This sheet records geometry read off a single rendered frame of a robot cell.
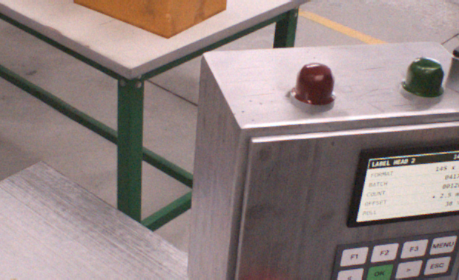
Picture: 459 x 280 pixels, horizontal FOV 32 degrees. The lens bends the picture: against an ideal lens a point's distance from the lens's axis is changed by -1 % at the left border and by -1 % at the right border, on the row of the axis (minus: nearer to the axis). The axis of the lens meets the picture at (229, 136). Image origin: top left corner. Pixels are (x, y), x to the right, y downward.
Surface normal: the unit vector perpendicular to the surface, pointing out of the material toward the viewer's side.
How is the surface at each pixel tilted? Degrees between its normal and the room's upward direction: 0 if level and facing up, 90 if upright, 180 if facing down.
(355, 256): 90
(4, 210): 0
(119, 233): 0
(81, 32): 0
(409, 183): 90
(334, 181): 90
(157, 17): 90
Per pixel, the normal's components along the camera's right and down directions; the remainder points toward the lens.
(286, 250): 0.25, 0.54
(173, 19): 0.83, 0.35
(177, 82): 0.07, -0.84
